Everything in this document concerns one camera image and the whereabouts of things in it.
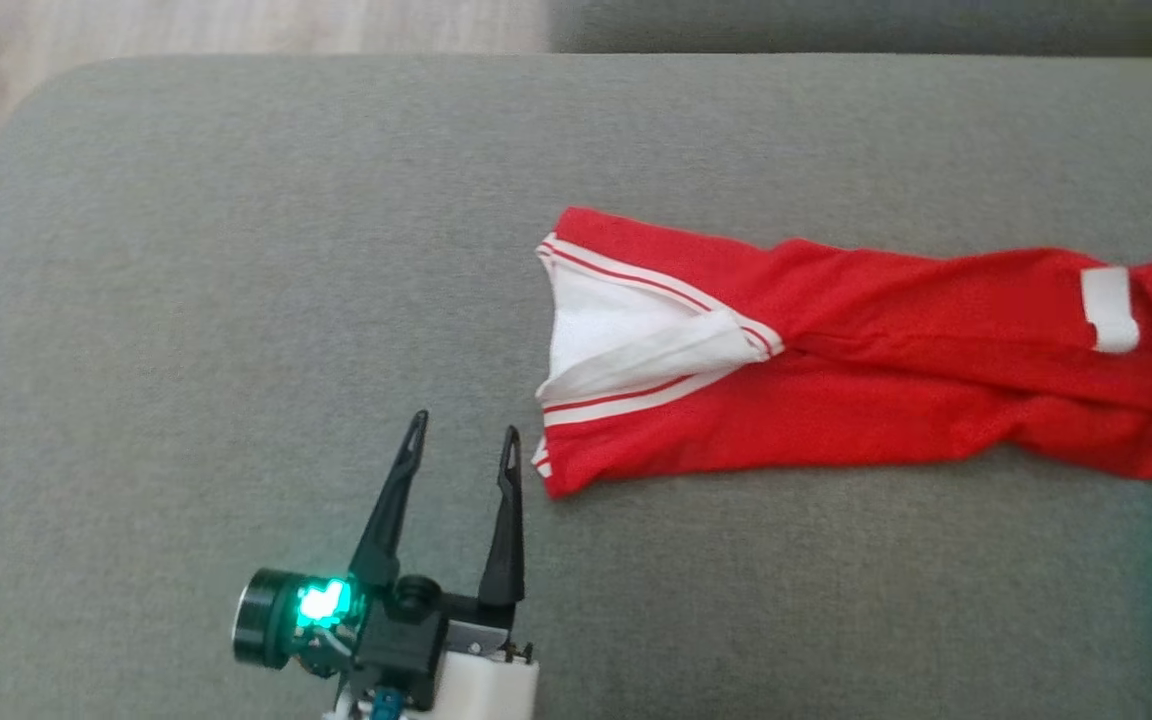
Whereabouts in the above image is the large grey sofa seat cushion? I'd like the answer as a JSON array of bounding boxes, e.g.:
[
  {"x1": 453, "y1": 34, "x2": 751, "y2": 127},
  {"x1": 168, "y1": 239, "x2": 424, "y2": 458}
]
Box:
[{"x1": 0, "y1": 53, "x2": 1152, "y2": 720}]

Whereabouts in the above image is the small grey sofa cushion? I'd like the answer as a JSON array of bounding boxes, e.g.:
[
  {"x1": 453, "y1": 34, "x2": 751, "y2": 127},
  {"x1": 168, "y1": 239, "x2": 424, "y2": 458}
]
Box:
[{"x1": 546, "y1": 0, "x2": 1152, "y2": 57}]

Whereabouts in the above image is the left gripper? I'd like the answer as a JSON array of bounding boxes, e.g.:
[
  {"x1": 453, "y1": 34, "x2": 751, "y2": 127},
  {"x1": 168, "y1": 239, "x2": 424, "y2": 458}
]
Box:
[{"x1": 231, "y1": 409, "x2": 542, "y2": 720}]

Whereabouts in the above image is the red basketball jersey number 23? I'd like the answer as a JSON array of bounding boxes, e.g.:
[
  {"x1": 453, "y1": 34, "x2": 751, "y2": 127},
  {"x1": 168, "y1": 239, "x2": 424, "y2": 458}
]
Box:
[{"x1": 532, "y1": 206, "x2": 1152, "y2": 499}]

